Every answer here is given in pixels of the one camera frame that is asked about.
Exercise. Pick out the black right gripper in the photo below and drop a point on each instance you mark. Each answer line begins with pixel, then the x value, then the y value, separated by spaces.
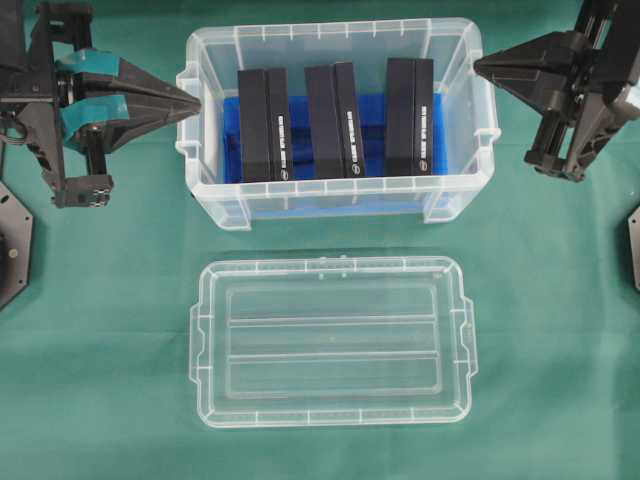
pixel 580 80

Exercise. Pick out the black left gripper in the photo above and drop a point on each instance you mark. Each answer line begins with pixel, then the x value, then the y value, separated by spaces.
pixel 34 88

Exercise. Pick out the clear plastic box lid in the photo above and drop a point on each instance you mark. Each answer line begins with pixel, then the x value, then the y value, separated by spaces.
pixel 272 345

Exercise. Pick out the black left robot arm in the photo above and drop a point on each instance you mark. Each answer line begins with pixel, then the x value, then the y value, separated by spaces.
pixel 71 104

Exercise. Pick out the right black rectangular box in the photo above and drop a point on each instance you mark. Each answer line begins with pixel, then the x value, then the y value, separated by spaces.
pixel 409 129

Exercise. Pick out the black rectangular box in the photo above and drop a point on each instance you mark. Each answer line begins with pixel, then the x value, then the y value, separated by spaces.
pixel 335 124
pixel 409 129
pixel 265 126

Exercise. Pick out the left black rectangular box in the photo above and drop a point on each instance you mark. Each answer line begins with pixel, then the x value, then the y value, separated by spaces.
pixel 265 126

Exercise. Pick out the clear plastic storage box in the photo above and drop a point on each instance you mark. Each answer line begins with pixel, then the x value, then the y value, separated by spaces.
pixel 215 55

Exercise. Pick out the middle black rectangular box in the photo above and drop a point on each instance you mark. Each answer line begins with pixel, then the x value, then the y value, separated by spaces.
pixel 335 124

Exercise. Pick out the blue foam liner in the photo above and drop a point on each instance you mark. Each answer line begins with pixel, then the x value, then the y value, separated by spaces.
pixel 373 123

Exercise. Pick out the green table cloth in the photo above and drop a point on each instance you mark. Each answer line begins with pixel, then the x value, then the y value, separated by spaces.
pixel 94 352

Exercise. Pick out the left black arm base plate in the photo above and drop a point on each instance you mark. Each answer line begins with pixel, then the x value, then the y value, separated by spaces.
pixel 16 239

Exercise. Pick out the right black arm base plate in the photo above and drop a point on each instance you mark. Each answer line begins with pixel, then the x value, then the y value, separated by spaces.
pixel 633 223

